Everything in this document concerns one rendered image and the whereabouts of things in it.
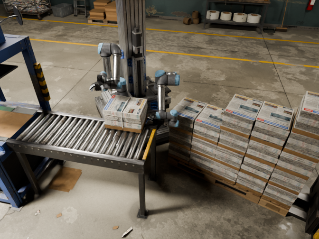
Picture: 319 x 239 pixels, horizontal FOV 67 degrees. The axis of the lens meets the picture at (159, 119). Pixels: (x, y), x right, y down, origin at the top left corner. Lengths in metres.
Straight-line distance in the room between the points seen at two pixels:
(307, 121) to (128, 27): 1.94
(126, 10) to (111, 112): 1.08
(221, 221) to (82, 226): 1.43
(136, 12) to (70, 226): 2.32
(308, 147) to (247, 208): 1.01
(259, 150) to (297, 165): 0.34
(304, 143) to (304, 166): 0.26
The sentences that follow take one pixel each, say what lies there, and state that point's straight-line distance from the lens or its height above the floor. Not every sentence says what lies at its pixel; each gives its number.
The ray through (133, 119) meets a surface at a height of 0.97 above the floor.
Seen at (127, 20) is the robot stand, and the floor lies 1.65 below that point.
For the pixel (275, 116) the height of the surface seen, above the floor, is 1.07.
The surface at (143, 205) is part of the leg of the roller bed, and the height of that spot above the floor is 0.19.
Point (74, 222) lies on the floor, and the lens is 2.86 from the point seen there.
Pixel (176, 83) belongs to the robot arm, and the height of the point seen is 1.14.
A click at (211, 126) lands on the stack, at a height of 0.83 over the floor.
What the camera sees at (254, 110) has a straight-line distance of 2.47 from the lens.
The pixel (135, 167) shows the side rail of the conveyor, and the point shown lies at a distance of 2.18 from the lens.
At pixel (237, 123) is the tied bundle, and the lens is 2.42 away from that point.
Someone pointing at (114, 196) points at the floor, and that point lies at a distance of 2.94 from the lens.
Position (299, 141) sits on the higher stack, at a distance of 2.39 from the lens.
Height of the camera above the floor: 2.38
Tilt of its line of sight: 38 degrees down
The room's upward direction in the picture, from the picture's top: 1 degrees clockwise
